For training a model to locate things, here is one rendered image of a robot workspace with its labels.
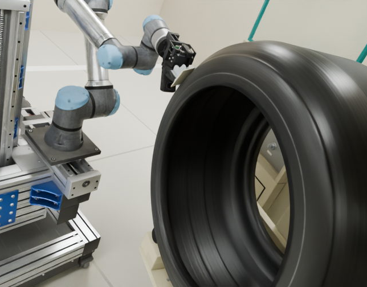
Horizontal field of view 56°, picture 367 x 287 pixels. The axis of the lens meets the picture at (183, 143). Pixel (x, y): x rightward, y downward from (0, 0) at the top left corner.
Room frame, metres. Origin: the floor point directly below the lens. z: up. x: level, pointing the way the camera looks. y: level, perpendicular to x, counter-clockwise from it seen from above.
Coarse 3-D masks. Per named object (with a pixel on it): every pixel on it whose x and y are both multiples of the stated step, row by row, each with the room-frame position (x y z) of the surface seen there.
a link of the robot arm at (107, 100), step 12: (84, 0) 1.28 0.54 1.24; (96, 0) 1.32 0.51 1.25; (108, 0) 1.37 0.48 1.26; (96, 12) 1.30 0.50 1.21; (84, 36) 1.29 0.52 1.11; (96, 60) 1.26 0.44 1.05; (96, 72) 1.25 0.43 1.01; (96, 84) 1.23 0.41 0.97; (108, 84) 1.25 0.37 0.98; (96, 96) 1.20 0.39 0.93; (108, 96) 1.24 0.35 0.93; (96, 108) 1.18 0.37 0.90; (108, 108) 1.22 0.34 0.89
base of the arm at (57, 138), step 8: (48, 128) 1.11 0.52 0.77; (56, 128) 1.08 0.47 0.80; (64, 128) 1.08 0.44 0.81; (80, 128) 1.14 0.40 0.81; (48, 136) 1.08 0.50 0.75; (56, 136) 1.07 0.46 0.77; (64, 136) 1.08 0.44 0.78; (72, 136) 1.10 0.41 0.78; (80, 136) 1.14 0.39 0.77; (48, 144) 1.07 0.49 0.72; (56, 144) 1.07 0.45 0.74; (64, 144) 1.08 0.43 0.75; (72, 144) 1.09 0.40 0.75; (80, 144) 1.13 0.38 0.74
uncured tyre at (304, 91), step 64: (256, 64) 0.57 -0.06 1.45; (320, 64) 0.55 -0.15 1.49; (192, 128) 0.83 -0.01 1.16; (256, 128) 0.89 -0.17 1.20; (320, 128) 0.45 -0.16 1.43; (192, 192) 0.78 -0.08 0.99; (320, 192) 0.39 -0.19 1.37; (192, 256) 0.64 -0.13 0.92; (256, 256) 0.70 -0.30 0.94; (320, 256) 0.35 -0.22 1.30
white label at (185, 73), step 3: (186, 69) 0.73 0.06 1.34; (189, 69) 0.74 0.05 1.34; (192, 69) 0.75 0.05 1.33; (183, 72) 0.73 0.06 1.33; (186, 72) 0.74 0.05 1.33; (189, 72) 0.75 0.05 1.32; (180, 75) 0.73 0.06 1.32; (183, 75) 0.74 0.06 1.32; (186, 75) 0.76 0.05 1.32; (177, 78) 0.73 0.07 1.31; (180, 78) 0.74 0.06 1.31; (183, 78) 0.76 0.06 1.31; (174, 81) 0.74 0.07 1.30; (177, 81) 0.75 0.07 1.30; (180, 81) 0.76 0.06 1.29; (174, 84) 0.75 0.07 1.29; (177, 84) 0.76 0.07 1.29
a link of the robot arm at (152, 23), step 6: (150, 18) 1.15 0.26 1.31; (156, 18) 1.15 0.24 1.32; (144, 24) 1.14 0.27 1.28; (150, 24) 1.12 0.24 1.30; (156, 24) 1.11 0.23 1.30; (162, 24) 1.12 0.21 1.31; (144, 30) 1.15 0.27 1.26; (150, 30) 1.10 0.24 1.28; (156, 30) 1.09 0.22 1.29; (144, 36) 1.12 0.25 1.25; (150, 36) 1.09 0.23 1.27; (144, 42) 1.12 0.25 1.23; (150, 42) 1.10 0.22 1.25
